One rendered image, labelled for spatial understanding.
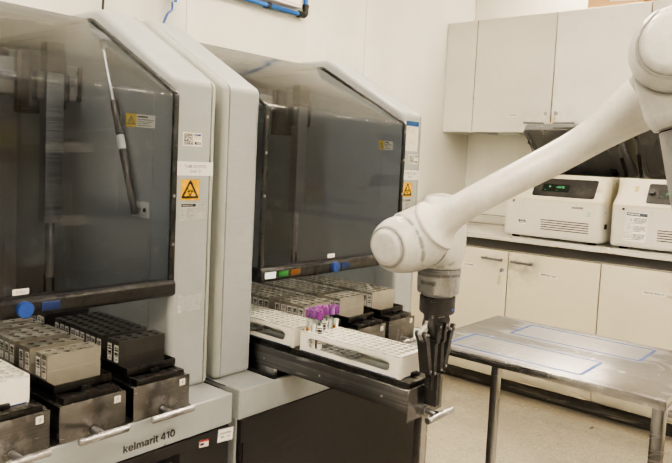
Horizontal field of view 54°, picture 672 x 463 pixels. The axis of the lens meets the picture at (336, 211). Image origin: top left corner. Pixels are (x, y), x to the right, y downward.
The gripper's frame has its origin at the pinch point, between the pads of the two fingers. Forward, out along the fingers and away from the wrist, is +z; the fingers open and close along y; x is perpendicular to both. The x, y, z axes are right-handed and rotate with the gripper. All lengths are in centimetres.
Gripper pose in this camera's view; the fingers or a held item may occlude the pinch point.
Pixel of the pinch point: (432, 388)
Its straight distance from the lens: 148.2
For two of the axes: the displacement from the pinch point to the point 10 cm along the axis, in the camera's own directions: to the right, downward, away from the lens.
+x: 7.6, 0.8, -6.4
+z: -0.5, 10.0, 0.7
